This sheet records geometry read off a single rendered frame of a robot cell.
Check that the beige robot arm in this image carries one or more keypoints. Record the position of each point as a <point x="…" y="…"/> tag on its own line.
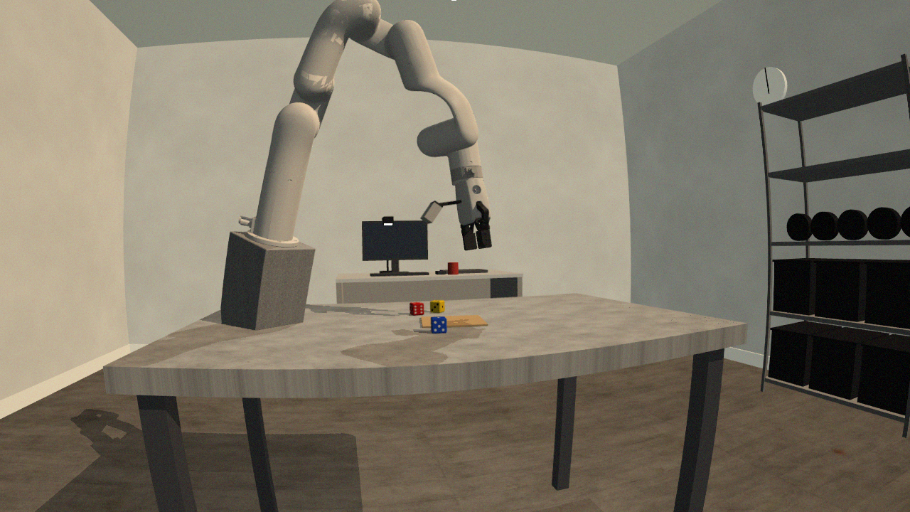
<point x="295" y="126"/>

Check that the dark blue die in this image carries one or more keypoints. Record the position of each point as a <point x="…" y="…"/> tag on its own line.
<point x="438" y="324"/>

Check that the tan flat mat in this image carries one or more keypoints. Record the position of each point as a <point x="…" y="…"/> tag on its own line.
<point x="456" y="321"/>

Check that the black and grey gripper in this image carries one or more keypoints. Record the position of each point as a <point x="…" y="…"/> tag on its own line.
<point x="473" y="209"/>

